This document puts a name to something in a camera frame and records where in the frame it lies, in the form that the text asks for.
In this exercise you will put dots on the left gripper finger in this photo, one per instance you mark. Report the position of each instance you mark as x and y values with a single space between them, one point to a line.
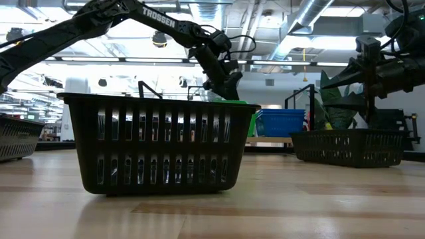
229 93

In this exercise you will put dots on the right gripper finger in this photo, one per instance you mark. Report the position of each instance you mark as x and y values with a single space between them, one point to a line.
352 102
352 78

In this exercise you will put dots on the black plastic basket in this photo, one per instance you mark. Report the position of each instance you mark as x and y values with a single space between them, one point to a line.
348 132
159 147
20 139

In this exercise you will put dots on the green plastic basket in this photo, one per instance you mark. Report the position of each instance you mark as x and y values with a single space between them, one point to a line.
252 126

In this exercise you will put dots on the blue plastic basket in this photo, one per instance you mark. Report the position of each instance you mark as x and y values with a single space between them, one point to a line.
280 127
280 111

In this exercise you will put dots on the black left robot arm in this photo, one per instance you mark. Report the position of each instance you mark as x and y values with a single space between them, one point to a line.
156 18

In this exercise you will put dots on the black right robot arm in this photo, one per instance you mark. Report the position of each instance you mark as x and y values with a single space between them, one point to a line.
411 33

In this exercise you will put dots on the green snake plant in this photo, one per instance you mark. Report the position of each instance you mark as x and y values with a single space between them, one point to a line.
335 117

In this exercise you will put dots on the white column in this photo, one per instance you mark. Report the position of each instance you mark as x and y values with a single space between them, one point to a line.
74 109

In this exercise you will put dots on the black ceiling dome camera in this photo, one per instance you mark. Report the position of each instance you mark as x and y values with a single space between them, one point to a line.
159 39

